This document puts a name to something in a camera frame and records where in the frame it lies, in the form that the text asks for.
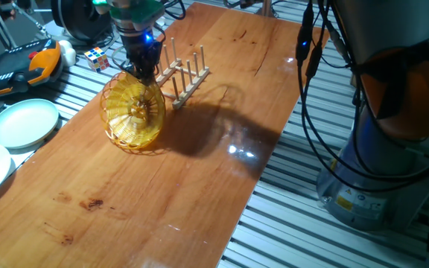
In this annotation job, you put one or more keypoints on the dark metal bracket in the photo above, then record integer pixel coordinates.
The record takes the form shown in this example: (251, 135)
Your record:
(237, 3)

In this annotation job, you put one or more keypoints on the colourful puzzle cube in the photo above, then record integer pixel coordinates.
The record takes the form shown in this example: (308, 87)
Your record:
(97, 59)

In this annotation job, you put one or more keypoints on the wooden peg dish rack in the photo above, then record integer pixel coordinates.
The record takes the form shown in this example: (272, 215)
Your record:
(194, 86)

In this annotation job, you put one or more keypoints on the black round fan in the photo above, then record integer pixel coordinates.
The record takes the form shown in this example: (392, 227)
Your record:
(82, 18)

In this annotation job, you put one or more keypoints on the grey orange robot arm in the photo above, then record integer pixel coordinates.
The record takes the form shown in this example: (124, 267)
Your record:
(386, 22)

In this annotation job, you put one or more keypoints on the gripper finger with clear pad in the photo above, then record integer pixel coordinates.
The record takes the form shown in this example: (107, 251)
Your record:
(134, 70)
(149, 76)

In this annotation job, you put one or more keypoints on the yellow woven wicker dish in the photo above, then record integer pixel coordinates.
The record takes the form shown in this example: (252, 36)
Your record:
(132, 111)

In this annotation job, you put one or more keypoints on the small white figure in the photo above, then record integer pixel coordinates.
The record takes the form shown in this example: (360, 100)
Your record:
(67, 54)

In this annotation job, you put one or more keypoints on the black orange teach pendant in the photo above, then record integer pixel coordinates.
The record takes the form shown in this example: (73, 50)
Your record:
(13, 70)

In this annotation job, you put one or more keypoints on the thin upright metal pole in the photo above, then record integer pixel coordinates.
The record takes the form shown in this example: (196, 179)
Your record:
(266, 7)

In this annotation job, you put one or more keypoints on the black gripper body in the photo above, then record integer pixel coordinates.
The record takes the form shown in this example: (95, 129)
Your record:
(142, 50)

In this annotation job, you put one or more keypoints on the pale green plate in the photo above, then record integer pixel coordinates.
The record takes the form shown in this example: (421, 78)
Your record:
(24, 124)

